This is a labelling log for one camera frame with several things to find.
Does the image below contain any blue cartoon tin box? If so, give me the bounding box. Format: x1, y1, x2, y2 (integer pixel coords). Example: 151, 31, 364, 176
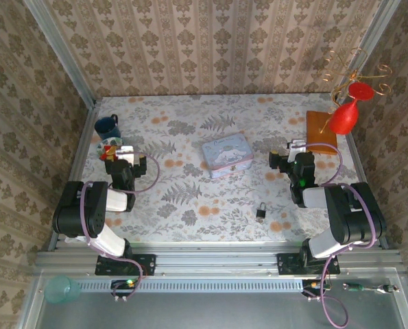
201, 132, 254, 180

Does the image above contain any colourful patterned plate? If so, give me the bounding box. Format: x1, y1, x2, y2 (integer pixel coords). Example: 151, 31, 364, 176
96, 136, 125, 161

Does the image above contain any brown wooden base board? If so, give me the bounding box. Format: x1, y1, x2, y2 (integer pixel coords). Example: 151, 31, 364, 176
305, 110, 339, 156

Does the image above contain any dark blue mug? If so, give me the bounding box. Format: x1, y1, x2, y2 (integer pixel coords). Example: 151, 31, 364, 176
93, 113, 121, 141

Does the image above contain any red wine glass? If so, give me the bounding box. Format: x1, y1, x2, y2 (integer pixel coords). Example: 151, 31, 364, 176
328, 81, 375, 135

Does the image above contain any floral patterned tablecloth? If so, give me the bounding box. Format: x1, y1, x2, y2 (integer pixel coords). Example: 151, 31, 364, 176
64, 94, 378, 244

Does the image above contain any small connector board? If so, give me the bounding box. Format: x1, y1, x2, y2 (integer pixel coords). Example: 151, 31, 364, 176
110, 279, 138, 297
301, 279, 328, 297

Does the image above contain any teal plastic cup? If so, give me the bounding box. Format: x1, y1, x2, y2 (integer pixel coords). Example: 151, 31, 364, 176
43, 275, 82, 305

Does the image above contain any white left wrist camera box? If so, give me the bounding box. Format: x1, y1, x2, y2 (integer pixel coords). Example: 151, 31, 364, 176
115, 145, 135, 164

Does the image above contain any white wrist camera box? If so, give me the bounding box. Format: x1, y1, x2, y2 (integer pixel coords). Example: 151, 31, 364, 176
115, 145, 135, 164
287, 139, 307, 155

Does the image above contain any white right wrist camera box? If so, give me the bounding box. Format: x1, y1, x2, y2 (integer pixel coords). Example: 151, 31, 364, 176
287, 139, 307, 155

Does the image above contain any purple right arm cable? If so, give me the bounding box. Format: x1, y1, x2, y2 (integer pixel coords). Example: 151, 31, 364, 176
301, 143, 378, 327

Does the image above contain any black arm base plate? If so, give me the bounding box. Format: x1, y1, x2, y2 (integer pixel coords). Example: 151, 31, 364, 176
276, 252, 340, 275
95, 253, 157, 277

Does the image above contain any gold wire glass rack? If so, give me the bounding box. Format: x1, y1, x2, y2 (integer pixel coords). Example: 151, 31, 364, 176
322, 47, 393, 134

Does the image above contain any aluminium extrusion frame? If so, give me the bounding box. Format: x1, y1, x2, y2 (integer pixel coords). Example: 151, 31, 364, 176
18, 0, 408, 329

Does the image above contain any grey slotted cable duct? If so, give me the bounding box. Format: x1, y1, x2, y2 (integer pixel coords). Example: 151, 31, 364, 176
76, 278, 306, 294

